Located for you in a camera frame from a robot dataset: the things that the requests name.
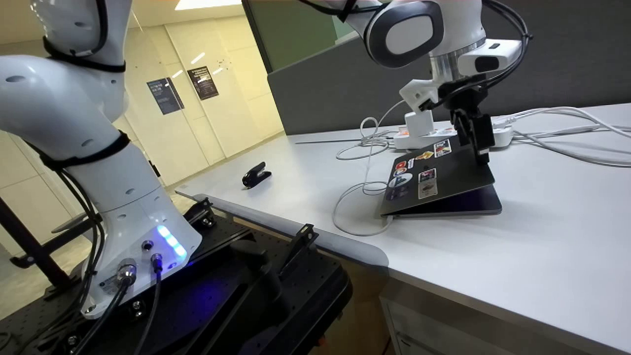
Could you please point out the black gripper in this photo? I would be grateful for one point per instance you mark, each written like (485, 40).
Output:
(461, 99)

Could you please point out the silver laptop with stickers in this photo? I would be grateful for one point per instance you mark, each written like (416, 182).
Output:
(442, 178)

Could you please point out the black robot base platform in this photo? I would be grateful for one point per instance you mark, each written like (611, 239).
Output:
(245, 292)

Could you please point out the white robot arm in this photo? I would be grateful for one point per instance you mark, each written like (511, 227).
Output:
(65, 103)

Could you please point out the white power strip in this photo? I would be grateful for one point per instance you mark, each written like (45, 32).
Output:
(408, 138)

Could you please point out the white charger plug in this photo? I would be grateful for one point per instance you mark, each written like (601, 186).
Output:
(420, 124)

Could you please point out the grey desk divider panel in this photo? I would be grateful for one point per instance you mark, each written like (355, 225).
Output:
(578, 55)

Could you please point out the black stapler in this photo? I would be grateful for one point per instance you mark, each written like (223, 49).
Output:
(254, 176)

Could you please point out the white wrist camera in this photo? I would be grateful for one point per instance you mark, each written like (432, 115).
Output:
(489, 55)

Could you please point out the dark wall poster right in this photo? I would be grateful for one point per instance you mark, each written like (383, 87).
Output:
(203, 83)

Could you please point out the dark wall poster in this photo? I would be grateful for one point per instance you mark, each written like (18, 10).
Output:
(203, 83)
(164, 95)

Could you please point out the dark wall poster left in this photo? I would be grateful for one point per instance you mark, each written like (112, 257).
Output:
(164, 95)

